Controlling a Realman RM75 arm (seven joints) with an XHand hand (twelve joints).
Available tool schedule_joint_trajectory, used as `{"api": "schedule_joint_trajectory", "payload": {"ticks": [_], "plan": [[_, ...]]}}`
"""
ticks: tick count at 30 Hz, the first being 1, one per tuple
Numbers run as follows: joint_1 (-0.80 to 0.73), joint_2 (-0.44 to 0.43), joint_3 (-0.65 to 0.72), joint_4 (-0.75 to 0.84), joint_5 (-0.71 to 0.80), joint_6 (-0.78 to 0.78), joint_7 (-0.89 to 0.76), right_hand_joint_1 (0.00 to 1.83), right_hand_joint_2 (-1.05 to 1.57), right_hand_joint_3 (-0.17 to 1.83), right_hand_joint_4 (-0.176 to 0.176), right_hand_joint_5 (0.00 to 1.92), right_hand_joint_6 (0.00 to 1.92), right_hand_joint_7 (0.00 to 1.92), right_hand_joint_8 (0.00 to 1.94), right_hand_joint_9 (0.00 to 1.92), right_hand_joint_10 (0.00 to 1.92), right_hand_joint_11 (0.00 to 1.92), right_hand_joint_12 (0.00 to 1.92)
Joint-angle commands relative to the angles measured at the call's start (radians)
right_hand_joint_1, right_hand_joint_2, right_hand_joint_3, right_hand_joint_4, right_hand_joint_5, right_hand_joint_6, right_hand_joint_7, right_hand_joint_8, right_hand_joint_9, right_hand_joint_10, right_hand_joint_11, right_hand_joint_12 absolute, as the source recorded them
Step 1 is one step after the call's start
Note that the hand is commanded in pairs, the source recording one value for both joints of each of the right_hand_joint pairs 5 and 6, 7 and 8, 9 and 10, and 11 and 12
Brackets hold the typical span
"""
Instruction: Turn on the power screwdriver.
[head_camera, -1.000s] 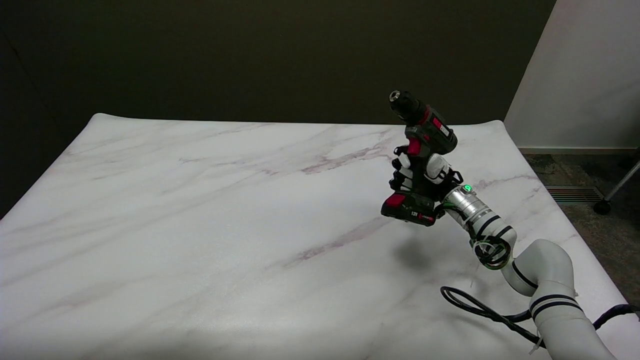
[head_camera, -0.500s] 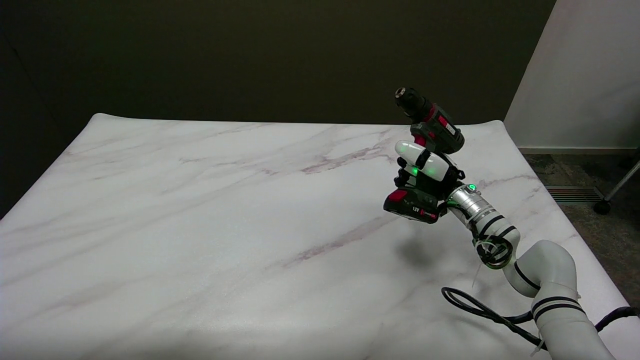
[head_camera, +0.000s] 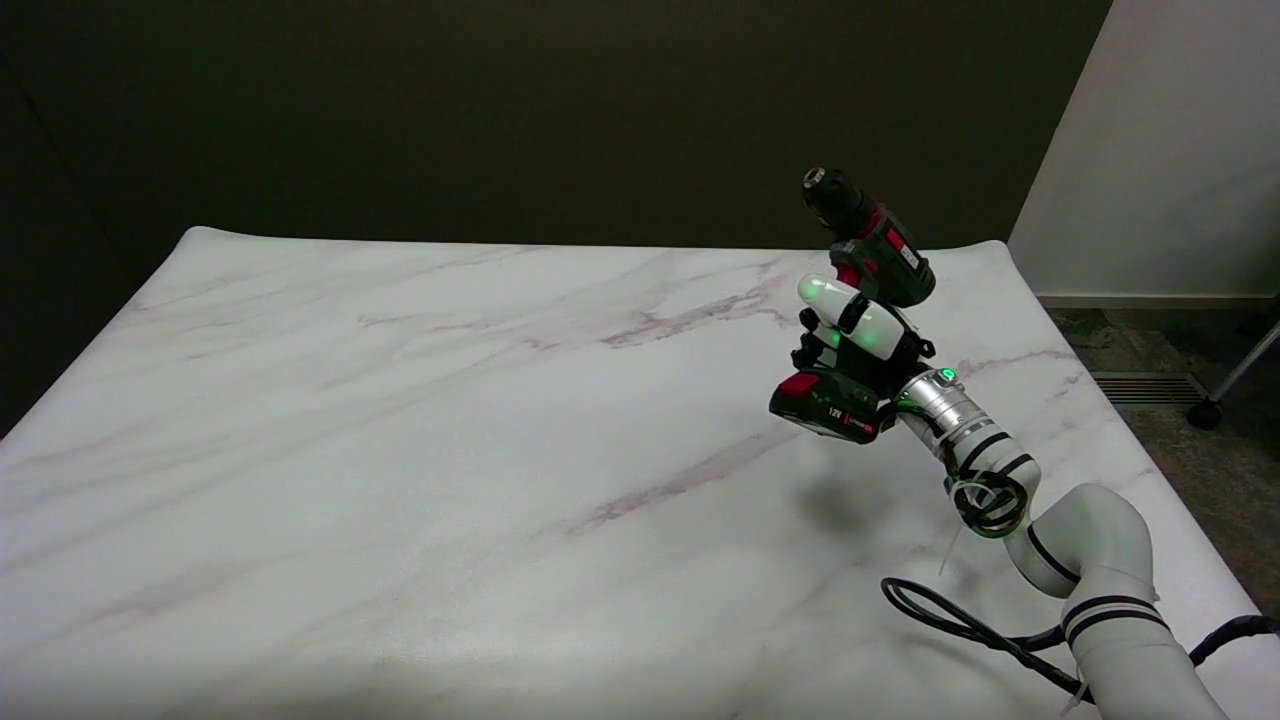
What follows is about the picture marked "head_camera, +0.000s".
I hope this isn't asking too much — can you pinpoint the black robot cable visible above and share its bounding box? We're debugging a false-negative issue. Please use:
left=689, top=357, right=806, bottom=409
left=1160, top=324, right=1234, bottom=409
left=881, top=578, right=1280, bottom=701

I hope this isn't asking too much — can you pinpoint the grey chair leg with caster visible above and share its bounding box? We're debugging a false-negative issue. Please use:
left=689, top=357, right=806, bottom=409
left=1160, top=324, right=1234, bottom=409
left=1186, top=320, right=1280, bottom=431

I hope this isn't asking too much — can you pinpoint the metal floor vent grille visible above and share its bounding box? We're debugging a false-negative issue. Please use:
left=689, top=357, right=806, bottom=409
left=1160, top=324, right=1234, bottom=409
left=1092, top=373, right=1211, bottom=405

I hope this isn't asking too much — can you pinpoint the white marble table cover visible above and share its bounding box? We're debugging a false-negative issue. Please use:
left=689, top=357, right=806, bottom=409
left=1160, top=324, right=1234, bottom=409
left=0, top=226, right=1280, bottom=720

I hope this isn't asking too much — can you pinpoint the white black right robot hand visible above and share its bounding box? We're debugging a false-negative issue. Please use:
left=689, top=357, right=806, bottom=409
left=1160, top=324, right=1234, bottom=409
left=790, top=272, right=937, bottom=413

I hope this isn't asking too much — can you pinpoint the black red power screwdriver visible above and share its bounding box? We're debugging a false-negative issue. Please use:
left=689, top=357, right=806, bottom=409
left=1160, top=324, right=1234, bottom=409
left=768, top=167, right=938, bottom=445

